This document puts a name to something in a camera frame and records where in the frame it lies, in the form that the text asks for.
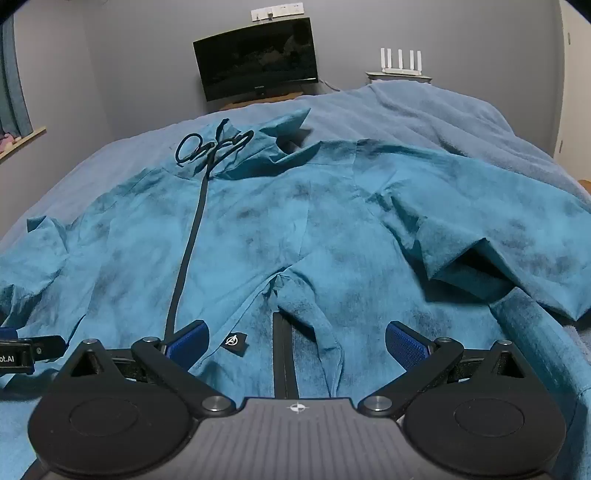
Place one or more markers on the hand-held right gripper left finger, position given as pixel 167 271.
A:
pixel 187 342

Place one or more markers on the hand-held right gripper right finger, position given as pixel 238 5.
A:
pixel 406 344

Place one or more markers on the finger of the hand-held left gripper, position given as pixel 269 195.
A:
pixel 46 347

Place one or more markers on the teal zip jacket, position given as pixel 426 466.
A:
pixel 323 221

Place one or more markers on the wooden window sill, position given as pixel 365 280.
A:
pixel 27 138

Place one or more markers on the pink toy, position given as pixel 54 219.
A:
pixel 7 141

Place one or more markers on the light blue fleece blanket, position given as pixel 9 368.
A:
pixel 415 115

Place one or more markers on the wooden television table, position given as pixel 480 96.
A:
pixel 258 100

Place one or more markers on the blue window curtain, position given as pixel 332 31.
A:
pixel 11 83

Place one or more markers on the white antenna router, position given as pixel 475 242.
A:
pixel 400 62

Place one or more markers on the black flat screen television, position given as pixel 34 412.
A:
pixel 256 53

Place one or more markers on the white door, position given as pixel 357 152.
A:
pixel 577 92

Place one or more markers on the white wall power strip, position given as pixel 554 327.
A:
pixel 277 11

